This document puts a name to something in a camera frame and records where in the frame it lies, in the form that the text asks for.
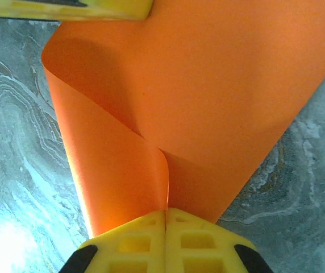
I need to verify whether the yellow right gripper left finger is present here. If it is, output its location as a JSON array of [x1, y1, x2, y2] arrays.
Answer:
[[61, 209, 166, 273]]

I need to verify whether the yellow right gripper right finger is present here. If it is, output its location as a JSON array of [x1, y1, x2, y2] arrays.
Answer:
[[165, 207, 274, 273]]

